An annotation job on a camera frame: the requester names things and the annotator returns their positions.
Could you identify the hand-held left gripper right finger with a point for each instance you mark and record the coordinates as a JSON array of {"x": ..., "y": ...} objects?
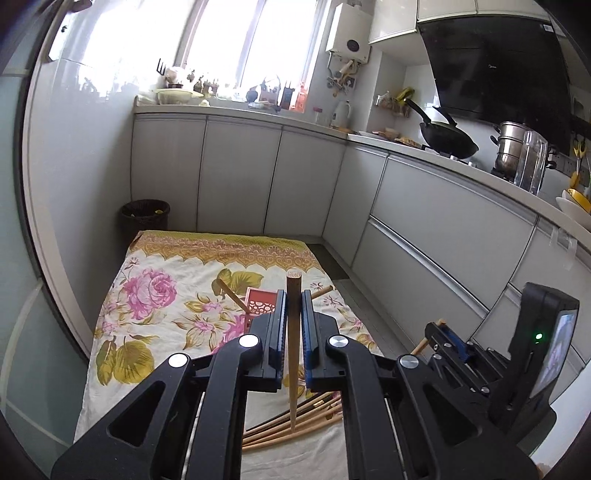
[{"x": 307, "y": 365}]

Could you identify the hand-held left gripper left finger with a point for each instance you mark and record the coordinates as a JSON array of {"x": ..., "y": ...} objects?
[{"x": 279, "y": 369}]

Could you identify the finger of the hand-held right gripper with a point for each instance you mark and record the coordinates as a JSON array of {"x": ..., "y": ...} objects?
[{"x": 455, "y": 355}]

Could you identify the pink perforated utensil holder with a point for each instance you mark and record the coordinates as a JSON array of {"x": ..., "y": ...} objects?
[{"x": 258, "y": 307}]

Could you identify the floral blanket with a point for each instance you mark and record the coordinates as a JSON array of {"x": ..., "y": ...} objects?
[{"x": 152, "y": 323}]

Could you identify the white bowl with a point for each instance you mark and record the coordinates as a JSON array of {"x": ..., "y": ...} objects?
[{"x": 572, "y": 217}]

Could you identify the white kitchen base cabinets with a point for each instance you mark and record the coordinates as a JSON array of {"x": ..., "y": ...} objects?
[{"x": 415, "y": 207}]

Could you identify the yellow bowl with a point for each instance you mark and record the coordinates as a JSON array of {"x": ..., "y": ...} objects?
[{"x": 581, "y": 197}]

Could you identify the clear plastic pitcher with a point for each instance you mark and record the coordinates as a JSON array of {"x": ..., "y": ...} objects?
[{"x": 531, "y": 161}]

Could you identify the dark wicker waste basket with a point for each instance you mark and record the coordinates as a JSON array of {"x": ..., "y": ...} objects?
[{"x": 145, "y": 221}]

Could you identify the stainless steel pot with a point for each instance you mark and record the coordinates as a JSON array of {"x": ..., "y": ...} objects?
[{"x": 508, "y": 145}]

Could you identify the black wok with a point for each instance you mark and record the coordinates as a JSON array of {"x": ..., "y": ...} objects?
[{"x": 450, "y": 138}]

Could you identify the white kettle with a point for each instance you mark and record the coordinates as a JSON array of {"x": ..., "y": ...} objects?
[{"x": 342, "y": 115}]

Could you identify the orange bottle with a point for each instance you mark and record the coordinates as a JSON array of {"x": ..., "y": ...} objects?
[{"x": 299, "y": 98}]

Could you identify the black range hood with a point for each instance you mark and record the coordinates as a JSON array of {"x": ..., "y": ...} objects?
[{"x": 498, "y": 69}]

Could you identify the pale yellow basin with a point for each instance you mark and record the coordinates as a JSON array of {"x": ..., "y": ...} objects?
[{"x": 178, "y": 96}]

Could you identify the kitchen window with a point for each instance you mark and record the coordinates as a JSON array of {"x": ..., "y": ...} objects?
[{"x": 249, "y": 41}]

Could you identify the white water heater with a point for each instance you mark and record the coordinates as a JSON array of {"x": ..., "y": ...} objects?
[{"x": 348, "y": 32}]

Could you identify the white upper cabinet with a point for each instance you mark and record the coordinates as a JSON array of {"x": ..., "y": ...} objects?
[{"x": 397, "y": 18}]

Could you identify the wall rack with yellow items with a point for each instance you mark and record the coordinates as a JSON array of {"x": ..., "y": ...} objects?
[{"x": 392, "y": 101}]

